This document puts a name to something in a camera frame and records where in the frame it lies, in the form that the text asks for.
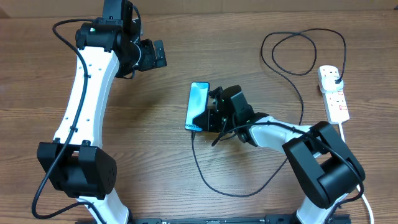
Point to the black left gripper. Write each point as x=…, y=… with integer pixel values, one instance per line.
x=147, y=45

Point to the white charger plug adapter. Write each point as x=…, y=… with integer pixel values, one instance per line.
x=329, y=85

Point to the white power strip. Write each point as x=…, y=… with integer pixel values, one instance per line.
x=335, y=103

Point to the teal Galaxy smartphone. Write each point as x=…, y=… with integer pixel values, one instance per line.
x=197, y=104

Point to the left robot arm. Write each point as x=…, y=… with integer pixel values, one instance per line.
x=74, y=162

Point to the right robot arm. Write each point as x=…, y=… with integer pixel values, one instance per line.
x=326, y=169

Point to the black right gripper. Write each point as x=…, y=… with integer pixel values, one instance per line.
x=209, y=116

